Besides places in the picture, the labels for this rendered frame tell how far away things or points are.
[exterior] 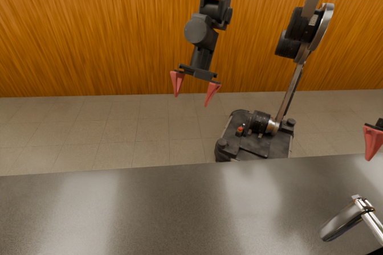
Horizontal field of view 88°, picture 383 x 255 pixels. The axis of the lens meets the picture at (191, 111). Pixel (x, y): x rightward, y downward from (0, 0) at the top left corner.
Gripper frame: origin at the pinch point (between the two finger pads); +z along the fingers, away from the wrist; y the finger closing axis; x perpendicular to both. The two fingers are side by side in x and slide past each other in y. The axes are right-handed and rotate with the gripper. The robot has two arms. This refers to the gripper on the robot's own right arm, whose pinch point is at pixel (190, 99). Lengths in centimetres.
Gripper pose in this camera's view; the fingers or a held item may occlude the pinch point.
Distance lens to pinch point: 59.0
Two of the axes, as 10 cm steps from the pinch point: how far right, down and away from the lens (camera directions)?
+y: 9.0, 3.1, -3.0
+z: -2.6, 9.4, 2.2
